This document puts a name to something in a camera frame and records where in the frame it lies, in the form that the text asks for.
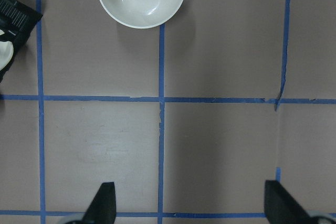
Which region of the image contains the cream plate in rack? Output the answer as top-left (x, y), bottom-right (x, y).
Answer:
top-left (0, 29), bottom-right (14, 70)

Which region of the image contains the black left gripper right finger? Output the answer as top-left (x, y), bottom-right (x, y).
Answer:
top-left (264, 180), bottom-right (320, 224)

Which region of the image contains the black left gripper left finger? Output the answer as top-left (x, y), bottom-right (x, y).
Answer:
top-left (81, 182), bottom-right (117, 224)

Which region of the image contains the black dish rack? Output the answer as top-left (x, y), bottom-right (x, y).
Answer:
top-left (1, 0), bottom-right (43, 79)

